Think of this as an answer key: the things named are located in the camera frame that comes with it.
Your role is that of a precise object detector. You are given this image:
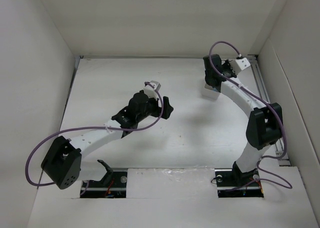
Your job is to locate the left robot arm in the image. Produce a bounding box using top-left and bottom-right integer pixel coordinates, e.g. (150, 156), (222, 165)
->
(41, 90), (174, 190)

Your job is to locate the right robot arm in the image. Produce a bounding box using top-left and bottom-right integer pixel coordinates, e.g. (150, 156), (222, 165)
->
(203, 54), (284, 188)

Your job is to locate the white divided container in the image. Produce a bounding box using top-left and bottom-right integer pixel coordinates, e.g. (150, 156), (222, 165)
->
(201, 83), (220, 100)

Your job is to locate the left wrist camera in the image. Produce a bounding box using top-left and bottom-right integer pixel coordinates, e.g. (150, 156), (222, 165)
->
(143, 80), (161, 99)

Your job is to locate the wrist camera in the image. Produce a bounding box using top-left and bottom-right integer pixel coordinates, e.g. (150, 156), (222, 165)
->
(233, 57), (251, 73)
(143, 80), (161, 99)

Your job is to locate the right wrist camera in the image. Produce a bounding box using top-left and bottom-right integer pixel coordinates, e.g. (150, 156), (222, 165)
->
(233, 57), (251, 73)

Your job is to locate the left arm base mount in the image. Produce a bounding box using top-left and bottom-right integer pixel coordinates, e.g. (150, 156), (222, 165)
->
(78, 160), (128, 198)

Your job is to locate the aluminium rail right side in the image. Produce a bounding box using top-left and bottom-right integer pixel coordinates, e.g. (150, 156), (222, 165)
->
(247, 55), (291, 167)

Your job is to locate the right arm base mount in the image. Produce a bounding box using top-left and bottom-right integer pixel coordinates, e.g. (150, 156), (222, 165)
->
(211, 168), (264, 198)

